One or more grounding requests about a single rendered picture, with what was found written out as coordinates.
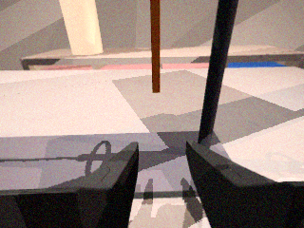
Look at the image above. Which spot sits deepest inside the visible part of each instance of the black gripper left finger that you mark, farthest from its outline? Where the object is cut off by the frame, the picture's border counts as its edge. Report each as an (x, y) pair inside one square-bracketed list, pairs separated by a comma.
[(103, 199)]

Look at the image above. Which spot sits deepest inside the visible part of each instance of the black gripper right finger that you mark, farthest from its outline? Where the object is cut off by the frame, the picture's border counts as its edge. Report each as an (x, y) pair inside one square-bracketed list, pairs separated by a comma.
[(234, 196)]

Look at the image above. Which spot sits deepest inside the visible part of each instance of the orange handle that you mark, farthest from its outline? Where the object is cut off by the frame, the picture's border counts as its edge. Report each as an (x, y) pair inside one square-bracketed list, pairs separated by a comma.
[(155, 13)]

